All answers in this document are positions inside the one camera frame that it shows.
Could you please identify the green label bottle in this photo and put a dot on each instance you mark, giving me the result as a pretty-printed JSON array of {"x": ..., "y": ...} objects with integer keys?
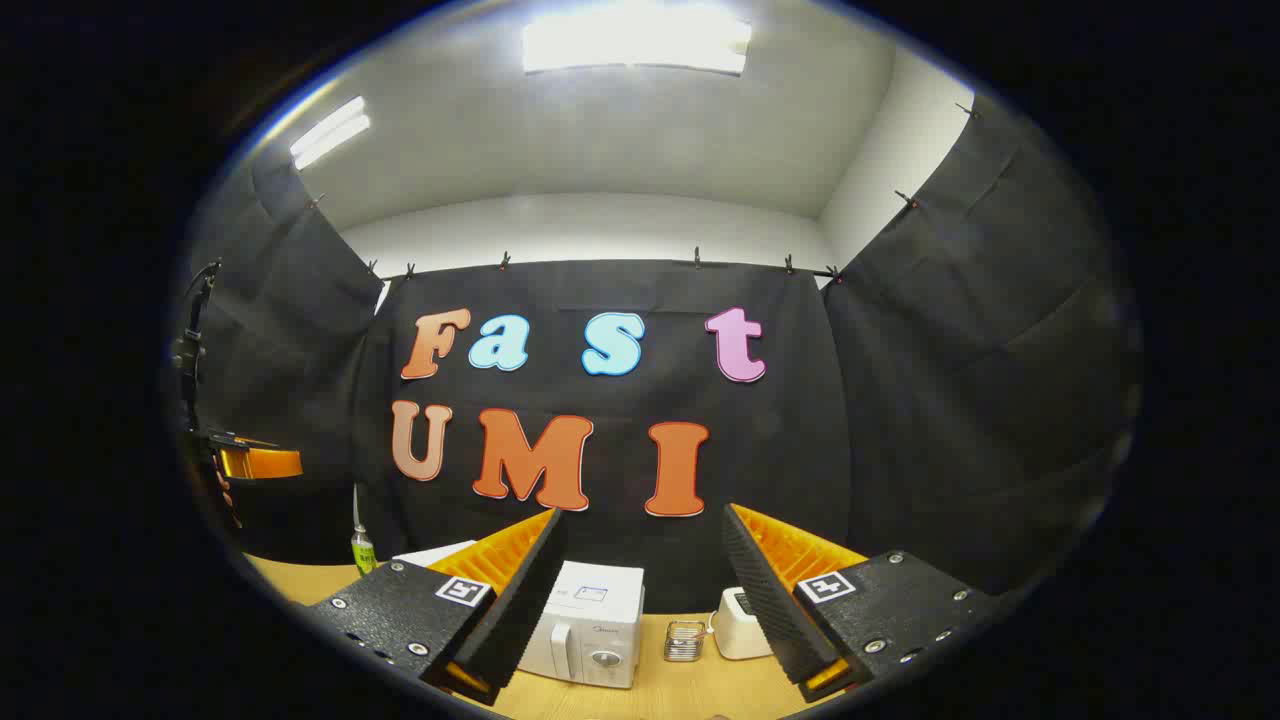
[{"x": 363, "y": 550}]

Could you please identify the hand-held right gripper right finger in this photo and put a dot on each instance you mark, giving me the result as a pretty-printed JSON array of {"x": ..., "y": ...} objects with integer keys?
[{"x": 770, "y": 600}]

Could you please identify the white toaster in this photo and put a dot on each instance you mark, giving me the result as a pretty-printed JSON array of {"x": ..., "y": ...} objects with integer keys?
[{"x": 740, "y": 630}]

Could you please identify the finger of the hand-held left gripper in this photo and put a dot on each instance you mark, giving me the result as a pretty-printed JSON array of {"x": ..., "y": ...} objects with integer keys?
[{"x": 265, "y": 463}]

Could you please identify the white microwave oven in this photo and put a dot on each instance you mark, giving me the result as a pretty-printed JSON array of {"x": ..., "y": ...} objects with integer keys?
[{"x": 600, "y": 630}]

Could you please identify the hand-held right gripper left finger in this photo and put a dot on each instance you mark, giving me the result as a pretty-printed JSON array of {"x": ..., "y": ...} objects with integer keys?
[{"x": 520, "y": 610}]

